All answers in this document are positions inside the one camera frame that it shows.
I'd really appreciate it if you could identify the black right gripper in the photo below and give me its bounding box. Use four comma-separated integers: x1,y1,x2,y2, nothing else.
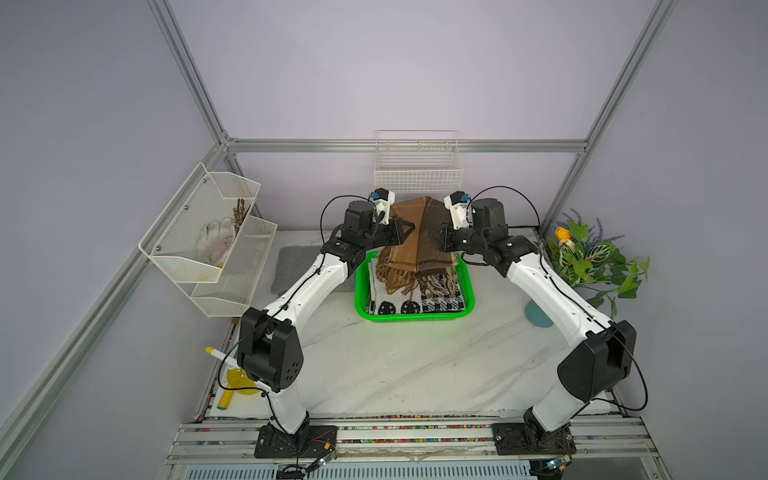
428,224,488,257

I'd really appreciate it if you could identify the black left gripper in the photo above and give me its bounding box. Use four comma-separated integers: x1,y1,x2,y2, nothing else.
362,218,415,252

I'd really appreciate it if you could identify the brown plaid scarf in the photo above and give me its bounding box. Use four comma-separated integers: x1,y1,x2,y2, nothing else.
376,196,458,297

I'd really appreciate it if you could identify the smiley face scarf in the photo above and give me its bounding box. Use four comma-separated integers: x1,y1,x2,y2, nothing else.
364,258,467,317

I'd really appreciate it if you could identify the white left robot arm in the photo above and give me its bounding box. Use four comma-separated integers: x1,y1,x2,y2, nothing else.
232,196,416,437

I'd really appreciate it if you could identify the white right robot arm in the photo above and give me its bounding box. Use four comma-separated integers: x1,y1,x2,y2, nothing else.
441,191,636,438

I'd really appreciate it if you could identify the green plastic basket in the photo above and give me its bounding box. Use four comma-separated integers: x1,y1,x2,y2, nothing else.
354,251,476,322

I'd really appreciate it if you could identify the grey folded scarf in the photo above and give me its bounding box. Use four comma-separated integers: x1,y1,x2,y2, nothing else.
270,246,320,296

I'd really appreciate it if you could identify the artificial plant in blue vase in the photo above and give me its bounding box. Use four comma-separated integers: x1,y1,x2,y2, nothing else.
540,209,651,320

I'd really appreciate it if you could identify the white glove in shelf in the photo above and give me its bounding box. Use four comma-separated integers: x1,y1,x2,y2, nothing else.
196,217,236,267

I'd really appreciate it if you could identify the yellow spray bottle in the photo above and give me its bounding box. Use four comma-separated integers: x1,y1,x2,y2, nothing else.
205,347,260,410

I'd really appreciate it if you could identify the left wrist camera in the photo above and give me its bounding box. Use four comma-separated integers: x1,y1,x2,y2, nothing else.
371,188,396,225

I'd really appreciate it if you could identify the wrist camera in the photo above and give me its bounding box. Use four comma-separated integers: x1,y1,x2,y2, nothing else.
371,188,396,225
444,191,470,230

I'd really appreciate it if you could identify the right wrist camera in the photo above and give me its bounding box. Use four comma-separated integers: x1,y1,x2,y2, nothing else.
444,191,470,230

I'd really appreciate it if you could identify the small white wire basket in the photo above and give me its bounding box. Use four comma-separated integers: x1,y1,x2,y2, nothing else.
373,130,464,194

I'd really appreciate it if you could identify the white wire wall shelf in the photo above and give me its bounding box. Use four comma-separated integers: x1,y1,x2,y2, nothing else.
138,164,277,318

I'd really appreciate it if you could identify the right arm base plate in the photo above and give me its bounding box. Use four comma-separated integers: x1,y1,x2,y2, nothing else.
491,423,576,456

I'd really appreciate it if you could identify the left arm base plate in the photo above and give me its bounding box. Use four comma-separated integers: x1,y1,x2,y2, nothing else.
253,424,338,460

